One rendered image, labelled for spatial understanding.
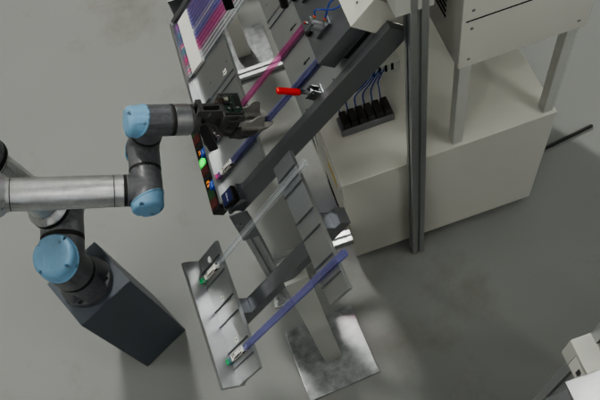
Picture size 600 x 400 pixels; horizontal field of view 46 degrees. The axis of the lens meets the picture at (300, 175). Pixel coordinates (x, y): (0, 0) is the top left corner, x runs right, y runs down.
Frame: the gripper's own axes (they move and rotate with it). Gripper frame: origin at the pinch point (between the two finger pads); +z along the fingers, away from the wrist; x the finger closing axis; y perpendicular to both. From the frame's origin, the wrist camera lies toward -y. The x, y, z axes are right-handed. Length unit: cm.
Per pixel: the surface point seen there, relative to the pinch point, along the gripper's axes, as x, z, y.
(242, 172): -4.7, -3.3, -15.7
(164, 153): 62, 5, -101
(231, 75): 22.1, -1.3, -8.0
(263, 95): 72, 45, -79
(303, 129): -10.0, 3.5, 9.5
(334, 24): -2.0, 3.9, 35.9
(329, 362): -40, 37, -82
